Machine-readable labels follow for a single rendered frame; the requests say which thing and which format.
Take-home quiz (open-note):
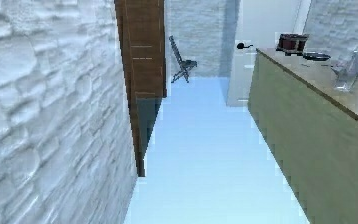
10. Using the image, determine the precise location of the dark grey folding chair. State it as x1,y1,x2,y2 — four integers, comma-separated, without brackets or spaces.
168,35,199,84

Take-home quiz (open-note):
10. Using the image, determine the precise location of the brown wooden cupboard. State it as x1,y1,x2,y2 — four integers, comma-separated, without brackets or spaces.
114,0,168,178

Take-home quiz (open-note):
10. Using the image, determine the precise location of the white room door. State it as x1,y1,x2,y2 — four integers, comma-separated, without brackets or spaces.
226,0,312,108

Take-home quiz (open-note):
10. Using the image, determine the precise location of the olive green counter cabinet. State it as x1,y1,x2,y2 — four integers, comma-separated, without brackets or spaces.
247,47,358,224

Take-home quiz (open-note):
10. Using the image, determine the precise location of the dark red toaster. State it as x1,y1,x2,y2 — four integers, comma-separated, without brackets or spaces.
275,32,310,57

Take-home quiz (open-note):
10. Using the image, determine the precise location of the black flat pan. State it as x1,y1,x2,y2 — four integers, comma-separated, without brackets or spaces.
302,52,332,62

